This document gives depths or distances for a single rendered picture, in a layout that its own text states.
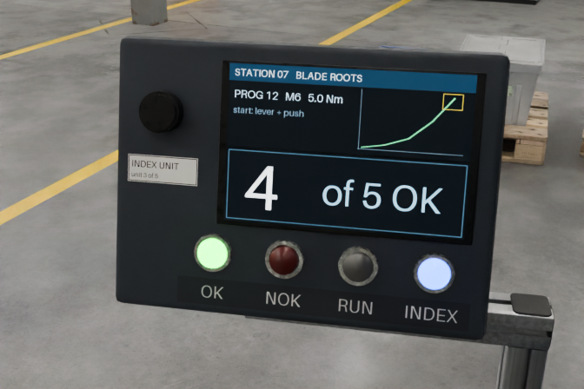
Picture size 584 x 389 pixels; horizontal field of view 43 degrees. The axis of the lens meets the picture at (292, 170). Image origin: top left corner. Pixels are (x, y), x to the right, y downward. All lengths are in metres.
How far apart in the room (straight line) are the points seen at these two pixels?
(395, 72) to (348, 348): 1.88
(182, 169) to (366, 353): 1.83
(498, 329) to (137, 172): 0.30
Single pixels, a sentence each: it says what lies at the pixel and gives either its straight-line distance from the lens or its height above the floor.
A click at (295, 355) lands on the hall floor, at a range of 2.28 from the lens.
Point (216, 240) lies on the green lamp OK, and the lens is 0.51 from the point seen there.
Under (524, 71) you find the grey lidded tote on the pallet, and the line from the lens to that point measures 3.76.
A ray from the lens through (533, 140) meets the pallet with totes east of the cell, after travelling 3.76.
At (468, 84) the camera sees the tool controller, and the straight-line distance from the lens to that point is 0.48.
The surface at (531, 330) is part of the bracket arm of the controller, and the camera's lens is 0.61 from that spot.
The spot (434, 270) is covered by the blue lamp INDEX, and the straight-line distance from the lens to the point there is 0.49.
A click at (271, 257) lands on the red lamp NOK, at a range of 0.50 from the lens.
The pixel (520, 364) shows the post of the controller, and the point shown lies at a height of 1.01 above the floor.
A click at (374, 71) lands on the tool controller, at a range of 0.48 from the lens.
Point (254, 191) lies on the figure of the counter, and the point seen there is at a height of 1.16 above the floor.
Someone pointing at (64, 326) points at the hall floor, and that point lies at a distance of 2.51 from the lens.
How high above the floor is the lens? 1.37
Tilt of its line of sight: 23 degrees down
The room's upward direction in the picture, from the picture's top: straight up
